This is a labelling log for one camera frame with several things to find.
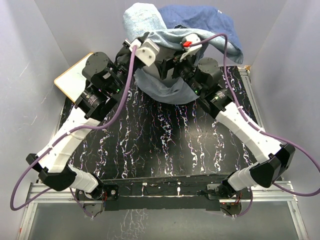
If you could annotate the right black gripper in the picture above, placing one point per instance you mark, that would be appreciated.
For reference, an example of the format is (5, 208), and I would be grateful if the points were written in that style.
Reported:
(175, 63)

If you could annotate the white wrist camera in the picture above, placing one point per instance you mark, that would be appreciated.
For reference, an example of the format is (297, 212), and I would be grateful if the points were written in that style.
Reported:
(146, 51)
(191, 46)

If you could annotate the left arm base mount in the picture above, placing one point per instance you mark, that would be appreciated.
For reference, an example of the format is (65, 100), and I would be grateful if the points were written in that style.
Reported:
(95, 196)

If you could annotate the white pillow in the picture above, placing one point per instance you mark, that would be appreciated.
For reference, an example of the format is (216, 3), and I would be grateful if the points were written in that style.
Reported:
(163, 67)

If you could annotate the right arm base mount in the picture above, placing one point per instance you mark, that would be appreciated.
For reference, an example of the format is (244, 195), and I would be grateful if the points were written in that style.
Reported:
(225, 191)

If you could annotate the blue fish print pillowcase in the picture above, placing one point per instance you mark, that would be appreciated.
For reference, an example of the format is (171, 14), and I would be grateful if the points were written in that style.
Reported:
(167, 26)

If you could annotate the white board orange edge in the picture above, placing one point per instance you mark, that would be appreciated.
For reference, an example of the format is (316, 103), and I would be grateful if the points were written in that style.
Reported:
(72, 82)

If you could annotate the aluminium frame rail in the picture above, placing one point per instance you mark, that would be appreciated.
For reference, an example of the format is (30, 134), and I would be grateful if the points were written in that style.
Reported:
(162, 193)

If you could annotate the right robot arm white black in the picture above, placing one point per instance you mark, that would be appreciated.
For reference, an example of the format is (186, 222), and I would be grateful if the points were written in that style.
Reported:
(272, 157)

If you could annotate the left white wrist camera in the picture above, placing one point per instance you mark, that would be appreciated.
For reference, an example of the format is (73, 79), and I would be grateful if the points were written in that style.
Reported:
(146, 51)

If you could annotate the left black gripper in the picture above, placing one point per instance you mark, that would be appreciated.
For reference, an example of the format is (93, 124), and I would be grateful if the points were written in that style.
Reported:
(125, 48)

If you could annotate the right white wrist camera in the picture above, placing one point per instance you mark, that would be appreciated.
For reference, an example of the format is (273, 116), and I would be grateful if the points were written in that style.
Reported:
(191, 46)

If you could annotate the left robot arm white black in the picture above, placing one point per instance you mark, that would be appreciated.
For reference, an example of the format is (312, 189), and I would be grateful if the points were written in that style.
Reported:
(97, 107)

